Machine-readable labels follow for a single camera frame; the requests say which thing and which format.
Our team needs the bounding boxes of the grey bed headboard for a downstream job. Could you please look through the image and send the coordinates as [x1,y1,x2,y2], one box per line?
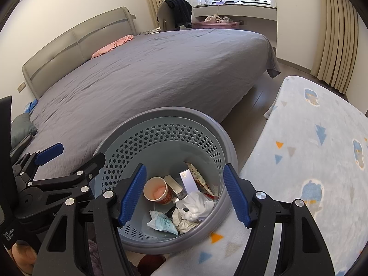
[22,6,137,100]

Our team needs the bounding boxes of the pink basin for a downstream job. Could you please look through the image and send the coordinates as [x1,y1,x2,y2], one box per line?
[192,21,240,30]

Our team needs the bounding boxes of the red printed paper cup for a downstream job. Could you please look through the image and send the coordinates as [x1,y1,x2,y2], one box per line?
[143,176,173,205]

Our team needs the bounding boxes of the grey bed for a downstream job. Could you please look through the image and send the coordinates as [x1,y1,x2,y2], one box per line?
[29,29,281,184]

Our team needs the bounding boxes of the purple fleece clothing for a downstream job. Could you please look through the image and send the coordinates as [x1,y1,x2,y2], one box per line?
[86,239,104,276]

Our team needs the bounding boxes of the dark red cloth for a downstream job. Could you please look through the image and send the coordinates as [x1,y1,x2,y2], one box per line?
[138,254,167,276]

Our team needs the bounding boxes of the cream snack wrapper red ends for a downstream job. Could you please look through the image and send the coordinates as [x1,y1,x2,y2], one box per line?
[185,162,220,199]

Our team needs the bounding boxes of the white tissue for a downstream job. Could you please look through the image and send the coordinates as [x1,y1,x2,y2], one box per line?
[175,191,216,222]

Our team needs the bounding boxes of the grey perforated waste basket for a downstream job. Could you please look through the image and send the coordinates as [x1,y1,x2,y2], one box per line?
[88,106,239,256]

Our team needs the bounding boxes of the person's left hand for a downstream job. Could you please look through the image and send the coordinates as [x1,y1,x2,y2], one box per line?
[10,243,37,275]

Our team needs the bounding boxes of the pile of pale clothes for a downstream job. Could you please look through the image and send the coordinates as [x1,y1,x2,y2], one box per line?
[204,14,232,24]

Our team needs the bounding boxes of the pink cloth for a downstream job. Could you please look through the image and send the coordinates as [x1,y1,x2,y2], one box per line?
[91,34,135,59]

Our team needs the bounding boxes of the light blue wipes packet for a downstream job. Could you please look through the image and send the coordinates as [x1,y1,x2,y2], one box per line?
[147,210,179,238]

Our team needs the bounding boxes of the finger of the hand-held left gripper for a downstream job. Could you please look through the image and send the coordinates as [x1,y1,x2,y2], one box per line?
[29,152,106,199]
[11,142,65,188]

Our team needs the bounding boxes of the long purple box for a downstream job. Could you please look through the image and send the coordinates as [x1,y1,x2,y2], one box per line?
[179,170,199,196]

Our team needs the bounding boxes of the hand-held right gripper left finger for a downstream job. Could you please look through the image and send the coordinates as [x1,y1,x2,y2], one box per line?
[31,163,148,276]

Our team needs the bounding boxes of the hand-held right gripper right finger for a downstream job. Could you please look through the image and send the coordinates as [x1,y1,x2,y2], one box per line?
[223,163,337,276]

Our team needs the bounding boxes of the white window ledge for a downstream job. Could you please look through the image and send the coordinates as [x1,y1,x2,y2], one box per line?
[191,1,278,58]

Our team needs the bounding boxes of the black garment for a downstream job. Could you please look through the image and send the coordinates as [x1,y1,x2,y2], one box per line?
[165,0,193,29]

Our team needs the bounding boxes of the grey green pillow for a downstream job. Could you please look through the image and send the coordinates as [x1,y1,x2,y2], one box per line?
[11,113,38,150]

